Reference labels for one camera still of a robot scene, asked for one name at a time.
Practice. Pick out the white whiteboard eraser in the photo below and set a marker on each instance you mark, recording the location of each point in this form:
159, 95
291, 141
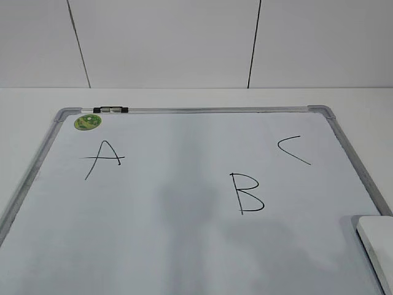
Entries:
375, 233

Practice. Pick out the white whiteboard with grey frame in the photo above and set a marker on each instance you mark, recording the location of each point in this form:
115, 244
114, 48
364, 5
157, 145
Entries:
192, 201

